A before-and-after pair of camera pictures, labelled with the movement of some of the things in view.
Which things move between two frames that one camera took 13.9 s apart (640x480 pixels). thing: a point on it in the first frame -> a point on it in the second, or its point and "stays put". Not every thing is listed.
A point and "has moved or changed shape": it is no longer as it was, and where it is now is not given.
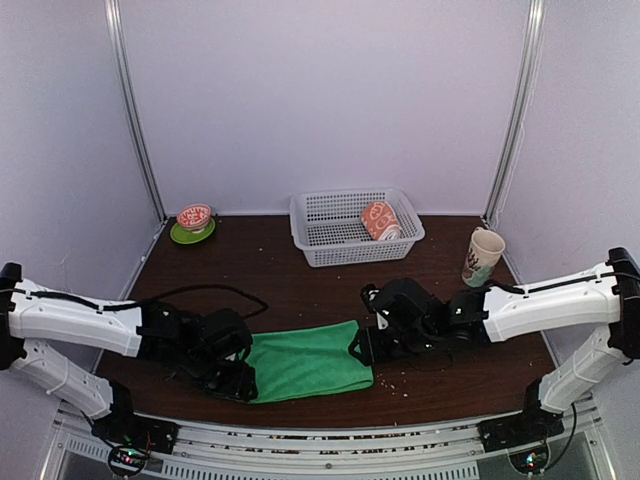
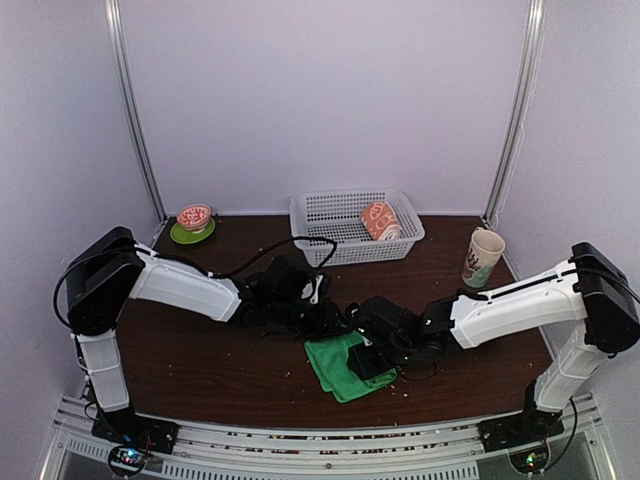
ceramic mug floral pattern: [486, 248] stays put
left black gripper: [238, 385] -> [326, 324]
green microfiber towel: [306, 362] has moved or changed shape
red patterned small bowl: [195, 217] stays put
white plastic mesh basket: [343, 226] stays put
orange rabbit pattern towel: [381, 221] stays put
